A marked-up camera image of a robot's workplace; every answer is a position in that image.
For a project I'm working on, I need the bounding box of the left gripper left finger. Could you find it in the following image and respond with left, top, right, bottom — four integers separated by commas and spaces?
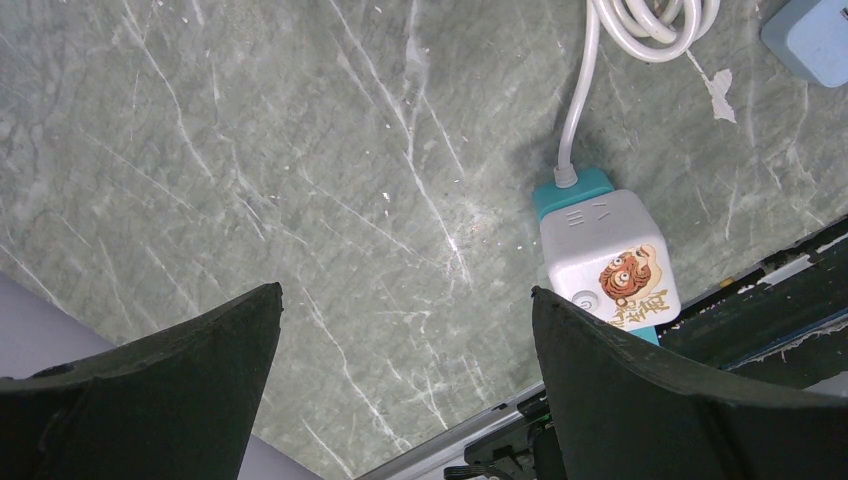
1, 283, 283, 479

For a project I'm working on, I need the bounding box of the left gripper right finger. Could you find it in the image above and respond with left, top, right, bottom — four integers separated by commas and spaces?
532, 286, 847, 479

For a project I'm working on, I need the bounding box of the white cube socket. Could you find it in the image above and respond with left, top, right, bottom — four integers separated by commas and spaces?
540, 190, 681, 331

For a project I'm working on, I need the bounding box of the teal power strip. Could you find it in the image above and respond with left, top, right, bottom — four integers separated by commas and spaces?
533, 1, 720, 344

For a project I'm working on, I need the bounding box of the light blue power strip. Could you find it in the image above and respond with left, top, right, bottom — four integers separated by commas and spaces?
760, 0, 847, 88

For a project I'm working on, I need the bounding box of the black base frame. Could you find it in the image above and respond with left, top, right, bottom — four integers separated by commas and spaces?
443, 215, 848, 480

